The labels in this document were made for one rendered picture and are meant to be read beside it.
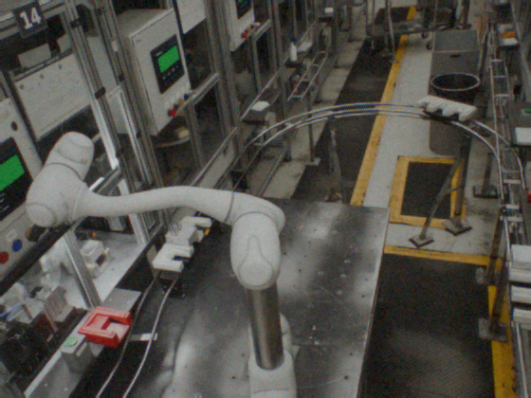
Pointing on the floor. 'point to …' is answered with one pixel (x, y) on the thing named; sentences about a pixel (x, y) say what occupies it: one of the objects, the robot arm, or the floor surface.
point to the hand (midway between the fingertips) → (35, 233)
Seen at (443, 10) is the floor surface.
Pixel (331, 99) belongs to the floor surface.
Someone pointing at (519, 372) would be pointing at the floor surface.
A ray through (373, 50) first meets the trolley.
